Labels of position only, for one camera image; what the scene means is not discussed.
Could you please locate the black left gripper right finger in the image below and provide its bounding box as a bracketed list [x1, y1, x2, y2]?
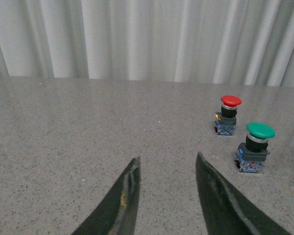
[196, 152, 289, 235]

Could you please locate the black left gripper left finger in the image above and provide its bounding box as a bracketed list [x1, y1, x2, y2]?
[73, 157, 141, 235]

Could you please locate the green mushroom push button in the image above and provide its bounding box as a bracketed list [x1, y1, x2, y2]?
[235, 122, 275, 173]

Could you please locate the red mushroom push button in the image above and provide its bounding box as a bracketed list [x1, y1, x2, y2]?
[215, 95, 242, 136]

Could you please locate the white pleated curtain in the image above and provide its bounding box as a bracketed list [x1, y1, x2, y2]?
[0, 0, 294, 86]

